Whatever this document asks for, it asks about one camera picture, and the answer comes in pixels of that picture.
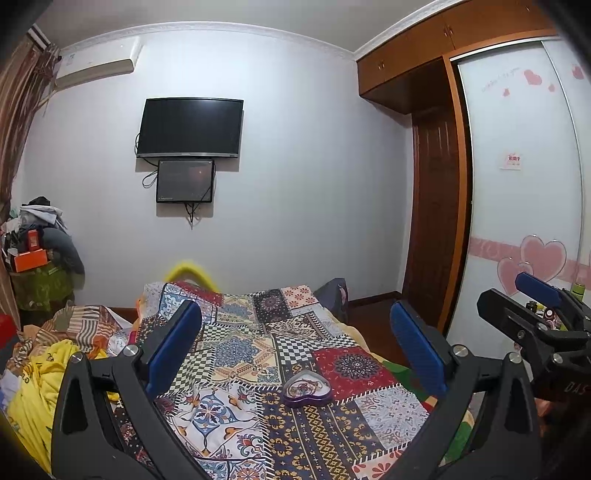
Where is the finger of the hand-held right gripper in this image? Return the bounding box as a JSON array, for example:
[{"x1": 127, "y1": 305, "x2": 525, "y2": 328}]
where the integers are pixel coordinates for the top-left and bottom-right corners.
[
  {"x1": 515, "y1": 272, "x2": 591, "y2": 324},
  {"x1": 477, "y1": 288, "x2": 561, "y2": 352}
]

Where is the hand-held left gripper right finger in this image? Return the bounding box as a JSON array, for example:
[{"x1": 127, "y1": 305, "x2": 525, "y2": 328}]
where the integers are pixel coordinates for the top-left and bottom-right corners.
[{"x1": 389, "y1": 300, "x2": 542, "y2": 480}]

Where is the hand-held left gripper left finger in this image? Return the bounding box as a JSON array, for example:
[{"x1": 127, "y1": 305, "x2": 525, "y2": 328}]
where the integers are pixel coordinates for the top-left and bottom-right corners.
[{"x1": 51, "y1": 300, "x2": 204, "y2": 480}]

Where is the red cord bracelet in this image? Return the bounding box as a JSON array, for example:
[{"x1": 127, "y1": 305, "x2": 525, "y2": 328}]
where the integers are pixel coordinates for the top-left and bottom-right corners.
[{"x1": 287, "y1": 377, "x2": 327, "y2": 400}]

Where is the purple heart-shaped tin box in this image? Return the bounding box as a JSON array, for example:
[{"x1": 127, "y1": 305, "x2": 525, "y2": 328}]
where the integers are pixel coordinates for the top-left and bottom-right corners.
[{"x1": 282, "y1": 373, "x2": 331, "y2": 408}]

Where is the yellow foam tube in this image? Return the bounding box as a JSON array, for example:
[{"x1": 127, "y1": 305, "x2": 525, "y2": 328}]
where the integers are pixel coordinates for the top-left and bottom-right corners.
[{"x1": 165, "y1": 260, "x2": 214, "y2": 291}]

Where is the white heart-print wardrobe door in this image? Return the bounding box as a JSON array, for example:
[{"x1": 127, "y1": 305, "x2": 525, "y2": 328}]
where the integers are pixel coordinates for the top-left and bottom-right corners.
[{"x1": 455, "y1": 34, "x2": 591, "y2": 344}]

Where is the striped orange cloth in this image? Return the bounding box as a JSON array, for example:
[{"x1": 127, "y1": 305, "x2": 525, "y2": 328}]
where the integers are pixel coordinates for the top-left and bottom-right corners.
[{"x1": 13, "y1": 302, "x2": 136, "y2": 361}]

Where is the colourful fleece blanket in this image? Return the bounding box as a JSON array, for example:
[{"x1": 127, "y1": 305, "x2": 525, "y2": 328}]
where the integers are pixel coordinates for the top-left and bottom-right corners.
[{"x1": 323, "y1": 308, "x2": 477, "y2": 468}]

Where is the patchwork printed blanket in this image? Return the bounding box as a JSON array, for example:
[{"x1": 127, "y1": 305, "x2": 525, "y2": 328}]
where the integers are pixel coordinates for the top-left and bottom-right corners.
[{"x1": 111, "y1": 279, "x2": 468, "y2": 480}]

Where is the dark backpack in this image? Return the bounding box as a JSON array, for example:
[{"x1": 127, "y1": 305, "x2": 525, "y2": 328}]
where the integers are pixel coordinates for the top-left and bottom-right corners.
[{"x1": 313, "y1": 277, "x2": 350, "y2": 325}]

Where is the brown wooden door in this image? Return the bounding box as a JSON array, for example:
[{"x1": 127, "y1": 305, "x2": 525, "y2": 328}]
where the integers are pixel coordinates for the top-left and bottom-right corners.
[{"x1": 401, "y1": 108, "x2": 464, "y2": 329}]

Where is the green patterned cloth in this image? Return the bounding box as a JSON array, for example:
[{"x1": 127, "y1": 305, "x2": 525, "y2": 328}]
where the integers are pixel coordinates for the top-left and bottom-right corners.
[{"x1": 11, "y1": 263, "x2": 75, "y2": 311}]

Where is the yellow cloth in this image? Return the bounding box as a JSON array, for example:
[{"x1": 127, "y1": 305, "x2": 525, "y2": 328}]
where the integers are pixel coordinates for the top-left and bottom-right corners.
[{"x1": 8, "y1": 339, "x2": 122, "y2": 472}]

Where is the pile of clothes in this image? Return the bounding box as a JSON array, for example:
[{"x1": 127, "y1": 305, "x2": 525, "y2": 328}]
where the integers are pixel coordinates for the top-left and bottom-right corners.
[{"x1": 1, "y1": 196, "x2": 86, "y2": 278}]

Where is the orange box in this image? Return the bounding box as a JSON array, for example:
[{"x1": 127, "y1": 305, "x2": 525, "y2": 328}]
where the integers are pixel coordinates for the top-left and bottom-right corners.
[{"x1": 12, "y1": 249, "x2": 49, "y2": 273}]

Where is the striped brown curtain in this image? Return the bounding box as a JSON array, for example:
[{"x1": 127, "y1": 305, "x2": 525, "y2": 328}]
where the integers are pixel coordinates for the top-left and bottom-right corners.
[{"x1": 0, "y1": 28, "x2": 62, "y2": 319}]

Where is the wooden overhead cabinet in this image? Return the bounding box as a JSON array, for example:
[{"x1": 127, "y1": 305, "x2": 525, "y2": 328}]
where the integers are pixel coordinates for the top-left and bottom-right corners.
[{"x1": 356, "y1": 0, "x2": 560, "y2": 114}]

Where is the white air conditioner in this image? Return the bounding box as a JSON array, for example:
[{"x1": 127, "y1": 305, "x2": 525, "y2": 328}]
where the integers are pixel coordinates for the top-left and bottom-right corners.
[{"x1": 54, "y1": 38, "x2": 142, "y2": 90}]

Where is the small black wall monitor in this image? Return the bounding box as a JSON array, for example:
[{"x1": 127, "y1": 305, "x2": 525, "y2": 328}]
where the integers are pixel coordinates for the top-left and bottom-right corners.
[{"x1": 156, "y1": 159, "x2": 217, "y2": 204}]

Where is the black wall television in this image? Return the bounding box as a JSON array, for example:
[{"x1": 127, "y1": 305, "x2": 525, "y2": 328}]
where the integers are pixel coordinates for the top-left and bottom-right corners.
[{"x1": 135, "y1": 97, "x2": 245, "y2": 160}]

